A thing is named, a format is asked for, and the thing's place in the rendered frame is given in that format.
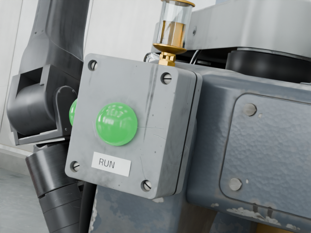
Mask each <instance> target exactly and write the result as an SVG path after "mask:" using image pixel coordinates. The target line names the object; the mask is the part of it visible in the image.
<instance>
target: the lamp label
mask: <svg viewBox="0 0 311 233"><path fill-rule="evenodd" d="M130 165H131V161H130V160H126V159H121V158H117V157H113V156H110V155H106V154H102V153H98V152H94V154H93V161H92V166H91V167H94V168H97V169H101V170H104V171H108V172H113V173H116V174H120V175H123V176H127V177H128V176H129V171H130Z"/></svg>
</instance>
